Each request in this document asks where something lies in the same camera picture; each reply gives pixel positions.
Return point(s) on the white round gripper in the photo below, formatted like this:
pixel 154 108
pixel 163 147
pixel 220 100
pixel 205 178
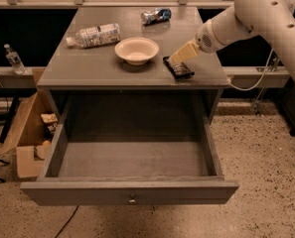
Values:
pixel 205 41

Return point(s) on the black rxbar chocolate wrapper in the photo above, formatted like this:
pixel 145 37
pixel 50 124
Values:
pixel 179 71

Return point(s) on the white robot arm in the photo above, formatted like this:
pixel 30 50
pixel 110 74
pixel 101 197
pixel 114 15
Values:
pixel 244 19

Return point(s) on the grey cabinet with counter top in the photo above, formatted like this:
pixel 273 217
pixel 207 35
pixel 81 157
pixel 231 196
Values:
pixel 100 67

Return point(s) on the grey open top drawer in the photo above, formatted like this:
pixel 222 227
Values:
pixel 107 147

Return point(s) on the small metal drawer knob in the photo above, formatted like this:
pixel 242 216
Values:
pixel 132 200

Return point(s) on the crushed silver blue can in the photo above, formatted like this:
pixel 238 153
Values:
pixel 156 16

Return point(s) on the white bowl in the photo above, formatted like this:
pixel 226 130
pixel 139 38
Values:
pixel 136 51

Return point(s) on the lying clear plastic bottle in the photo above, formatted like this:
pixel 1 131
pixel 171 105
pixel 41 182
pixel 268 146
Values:
pixel 95 36

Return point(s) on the snack packet in box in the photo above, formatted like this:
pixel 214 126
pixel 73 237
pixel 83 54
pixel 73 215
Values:
pixel 51 122

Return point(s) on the standing small water bottle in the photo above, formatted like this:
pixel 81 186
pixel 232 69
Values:
pixel 14 59

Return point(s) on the open cardboard box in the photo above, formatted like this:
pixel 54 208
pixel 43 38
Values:
pixel 27 138

